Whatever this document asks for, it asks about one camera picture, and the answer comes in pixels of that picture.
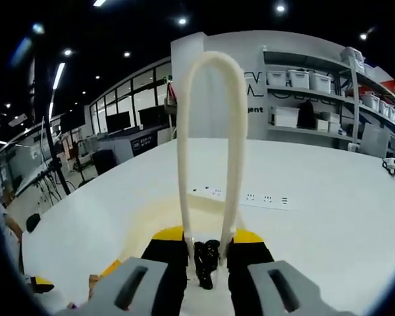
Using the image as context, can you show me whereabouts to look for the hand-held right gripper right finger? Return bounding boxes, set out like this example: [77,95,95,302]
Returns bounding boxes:
[226,228,342,316]

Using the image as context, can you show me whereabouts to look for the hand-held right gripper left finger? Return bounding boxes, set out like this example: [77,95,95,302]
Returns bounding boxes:
[57,226,189,316]

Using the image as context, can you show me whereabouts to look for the black glossy food item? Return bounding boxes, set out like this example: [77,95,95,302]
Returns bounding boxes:
[192,239,222,290]

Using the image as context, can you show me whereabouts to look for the cream plastic container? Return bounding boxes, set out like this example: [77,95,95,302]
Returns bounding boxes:
[123,194,251,264]

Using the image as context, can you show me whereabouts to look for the cream food tongs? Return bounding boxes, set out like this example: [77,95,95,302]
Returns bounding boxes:
[176,51,250,280]

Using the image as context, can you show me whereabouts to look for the white power socket panel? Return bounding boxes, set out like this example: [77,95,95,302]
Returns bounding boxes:
[190,185,297,211]

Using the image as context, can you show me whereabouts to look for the black tripod stand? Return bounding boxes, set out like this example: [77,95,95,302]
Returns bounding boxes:
[29,32,76,198]

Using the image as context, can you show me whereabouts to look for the black desk monitor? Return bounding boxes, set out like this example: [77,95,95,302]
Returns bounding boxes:
[59,111,86,133]
[105,111,132,133]

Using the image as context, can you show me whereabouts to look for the ceiling air vent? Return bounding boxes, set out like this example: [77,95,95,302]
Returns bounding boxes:
[7,113,30,128]

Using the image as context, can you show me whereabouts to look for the white cardboard box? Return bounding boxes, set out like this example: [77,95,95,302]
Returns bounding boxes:
[271,107,300,128]

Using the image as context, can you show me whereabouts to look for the black backpack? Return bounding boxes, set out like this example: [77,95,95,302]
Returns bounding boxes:
[298,101,317,130]

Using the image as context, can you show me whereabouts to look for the grey flat panel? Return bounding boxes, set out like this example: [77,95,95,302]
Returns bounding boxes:
[361,123,392,159]

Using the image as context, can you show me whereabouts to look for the grey metal shelving rack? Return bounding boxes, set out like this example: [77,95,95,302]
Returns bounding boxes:
[262,45,395,155]

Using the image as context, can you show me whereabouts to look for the short ceiling light bar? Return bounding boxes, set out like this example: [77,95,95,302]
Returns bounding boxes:
[52,62,66,90]

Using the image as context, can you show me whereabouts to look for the hanging grey device red strap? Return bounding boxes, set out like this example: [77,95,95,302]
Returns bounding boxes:
[164,74,179,139]

